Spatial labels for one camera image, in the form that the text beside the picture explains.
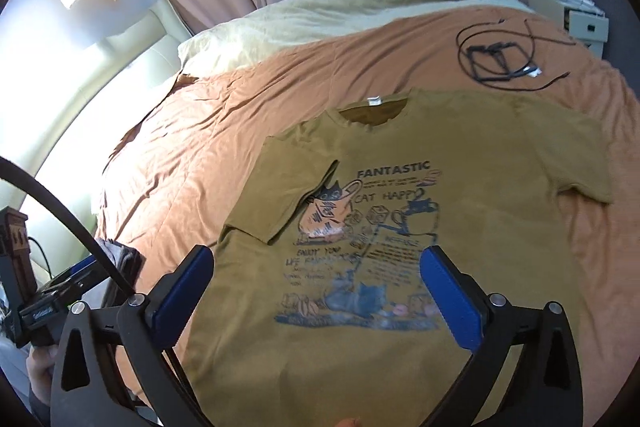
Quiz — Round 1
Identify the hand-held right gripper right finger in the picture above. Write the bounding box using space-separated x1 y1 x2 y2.
419 245 596 427

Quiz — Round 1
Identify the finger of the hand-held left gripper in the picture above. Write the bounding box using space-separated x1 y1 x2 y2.
70 254 99 280

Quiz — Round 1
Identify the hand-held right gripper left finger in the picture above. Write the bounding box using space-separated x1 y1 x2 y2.
50 245 216 427

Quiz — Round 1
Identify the olive printed t-shirt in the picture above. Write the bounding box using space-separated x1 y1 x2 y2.
187 88 615 427

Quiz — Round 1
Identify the person's left hand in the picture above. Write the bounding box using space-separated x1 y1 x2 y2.
25 342 57 392

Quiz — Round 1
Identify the grey folded cloth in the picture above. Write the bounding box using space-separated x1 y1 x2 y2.
95 237 147 308

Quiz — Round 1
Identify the orange-brown blanket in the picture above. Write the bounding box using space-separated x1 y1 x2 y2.
92 4 640 408

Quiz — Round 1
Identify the cream leather headboard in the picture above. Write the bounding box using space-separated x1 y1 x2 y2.
0 0 193 268

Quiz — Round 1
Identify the white nightstand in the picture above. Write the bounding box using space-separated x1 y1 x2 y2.
526 0 611 58

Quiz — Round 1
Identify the beige duvet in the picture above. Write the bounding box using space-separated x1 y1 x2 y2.
177 0 501 78

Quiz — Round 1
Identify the thick black gripper cable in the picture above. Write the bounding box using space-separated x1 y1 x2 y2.
0 156 139 297

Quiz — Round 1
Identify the coiled thin black cable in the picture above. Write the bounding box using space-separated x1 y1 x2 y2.
455 19 572 90

